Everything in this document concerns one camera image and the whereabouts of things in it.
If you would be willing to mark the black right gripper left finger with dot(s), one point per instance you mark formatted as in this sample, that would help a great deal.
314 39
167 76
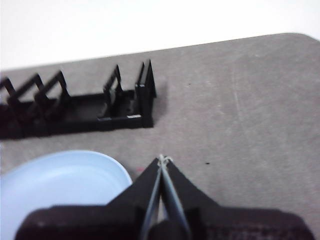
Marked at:
143 186

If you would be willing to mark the blue round plate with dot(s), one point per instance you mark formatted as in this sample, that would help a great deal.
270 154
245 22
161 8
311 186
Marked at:
62 185

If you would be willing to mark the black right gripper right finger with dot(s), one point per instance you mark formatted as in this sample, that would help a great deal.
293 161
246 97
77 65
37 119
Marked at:
183 191

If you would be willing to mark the black plastic plate rack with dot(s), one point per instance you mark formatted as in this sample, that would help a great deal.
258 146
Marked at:
82 117

